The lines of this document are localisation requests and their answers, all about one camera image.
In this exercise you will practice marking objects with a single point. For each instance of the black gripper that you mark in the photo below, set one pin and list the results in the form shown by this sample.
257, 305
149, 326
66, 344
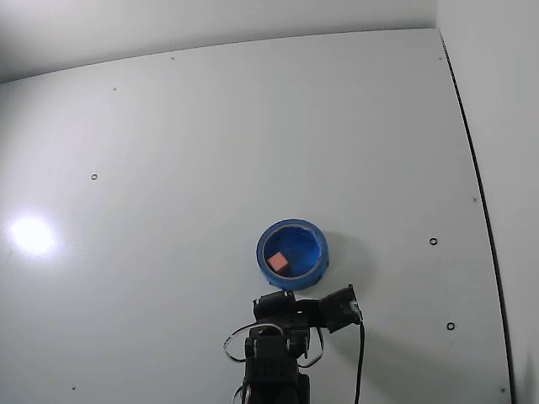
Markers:
273, 306

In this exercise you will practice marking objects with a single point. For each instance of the orange cube block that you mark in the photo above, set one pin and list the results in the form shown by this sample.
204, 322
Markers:
278, 262

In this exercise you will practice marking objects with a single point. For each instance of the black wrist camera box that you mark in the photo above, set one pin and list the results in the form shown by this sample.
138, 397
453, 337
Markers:
339, 309

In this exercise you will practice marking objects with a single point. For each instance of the blue tape roll bin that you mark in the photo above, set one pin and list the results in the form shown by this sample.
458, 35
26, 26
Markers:
261, 256

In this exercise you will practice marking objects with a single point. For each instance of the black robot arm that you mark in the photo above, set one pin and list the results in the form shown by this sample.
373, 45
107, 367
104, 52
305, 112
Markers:
273, 370

